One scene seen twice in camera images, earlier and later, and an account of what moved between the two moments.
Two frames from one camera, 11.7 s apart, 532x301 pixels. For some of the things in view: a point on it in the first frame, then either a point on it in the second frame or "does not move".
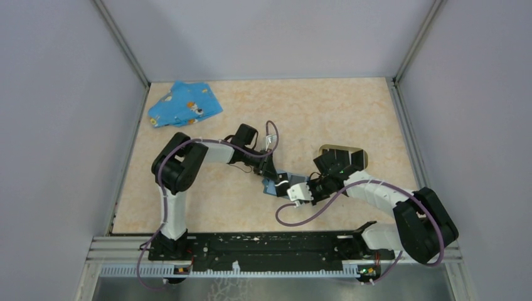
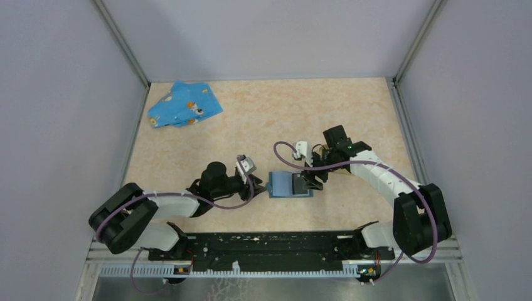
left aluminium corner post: [118, 34] does not move
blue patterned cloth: [185, 103] does not move
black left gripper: [266, 162] → [245, 190]
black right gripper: [315, 198] → [311, 182]
